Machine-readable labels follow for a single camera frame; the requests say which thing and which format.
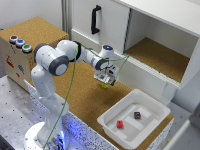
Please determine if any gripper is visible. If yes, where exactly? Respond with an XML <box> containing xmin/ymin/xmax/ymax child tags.
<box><xmin>93</xmin><ymin>64</ymin><xmax>120</xmax><ymax>87</ymax></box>

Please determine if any purple block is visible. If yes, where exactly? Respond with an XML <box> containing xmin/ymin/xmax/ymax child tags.
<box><xmin>133</xmin><ymin>111</ymin><xmax>142</xmax><ymax>120</ymax></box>

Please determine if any pink block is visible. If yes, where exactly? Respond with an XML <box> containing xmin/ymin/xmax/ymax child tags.
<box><xmin>116</xmin><ymin>120</ymin><xmax>125</xmax><ymax>130</ymax></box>

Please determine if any white sliding door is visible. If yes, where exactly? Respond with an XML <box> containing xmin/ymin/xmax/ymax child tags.
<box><xmin>71</xmin><ymin>0</ymin><xmax>131</xmax><ymax>55</ymax></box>

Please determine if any white plastic box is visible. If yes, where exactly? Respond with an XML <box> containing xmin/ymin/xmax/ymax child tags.
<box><xmin>96</xmin><ymin>88</ymin><xmax>172</xmax><ymax>150</ymax></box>

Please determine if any white cabinet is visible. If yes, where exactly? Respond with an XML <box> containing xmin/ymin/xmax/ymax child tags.
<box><xmin>68</xmin><ymin>0</ymin><xmax>200</xmax><ymax>107</ymax></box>

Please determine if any green button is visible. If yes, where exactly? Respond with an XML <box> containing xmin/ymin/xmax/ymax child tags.
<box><xmin>21</xmin><ymin>43</ymin><xmax>33</xmax><ymax>54</ymax></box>

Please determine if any wooden drawer box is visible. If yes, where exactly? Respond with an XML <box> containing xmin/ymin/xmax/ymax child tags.
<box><xmin>0</xmin><ymin>16</ymin><xmax>70</xmax><ymax>92</ymax></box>

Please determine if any blue button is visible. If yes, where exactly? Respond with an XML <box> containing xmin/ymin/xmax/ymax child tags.
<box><xmin>15</xmin><ymin>38</ymin><xmax>26</xmax><ymax>49</ymax></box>

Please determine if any red button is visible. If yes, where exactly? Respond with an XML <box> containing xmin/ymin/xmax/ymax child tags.
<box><xmin>9</xmin><ymin>34</ymin><xmax>19</xmax><ymax>45</ymax></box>

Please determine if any green cable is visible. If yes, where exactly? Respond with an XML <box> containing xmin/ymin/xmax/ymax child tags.
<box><xmin>42</xmin><ymin>43</ymin><xmax>131</xmax><ymax>150</ymax></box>

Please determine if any black door handle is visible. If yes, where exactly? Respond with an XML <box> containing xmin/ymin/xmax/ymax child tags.
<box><xmin>90</xmin><ymin>4</ymin><xmax>102</xmax><ymax>36</ymax></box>

